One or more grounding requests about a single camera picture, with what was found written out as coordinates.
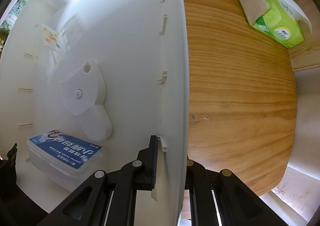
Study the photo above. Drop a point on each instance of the clear dental floss box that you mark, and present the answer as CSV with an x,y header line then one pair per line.
x,y
65,159

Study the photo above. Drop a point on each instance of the small cartoon sticker card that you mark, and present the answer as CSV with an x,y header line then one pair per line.
x,y
52,46

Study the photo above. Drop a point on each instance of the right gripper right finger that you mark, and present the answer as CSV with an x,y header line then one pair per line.
x,y
196,173

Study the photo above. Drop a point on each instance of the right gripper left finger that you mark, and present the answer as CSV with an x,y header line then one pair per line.
x,y
147,171

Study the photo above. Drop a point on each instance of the white plastic storage box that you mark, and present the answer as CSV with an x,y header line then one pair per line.
x,y
141,49

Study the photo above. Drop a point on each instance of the green tissue pack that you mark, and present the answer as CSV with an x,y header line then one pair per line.
x,y
278,19

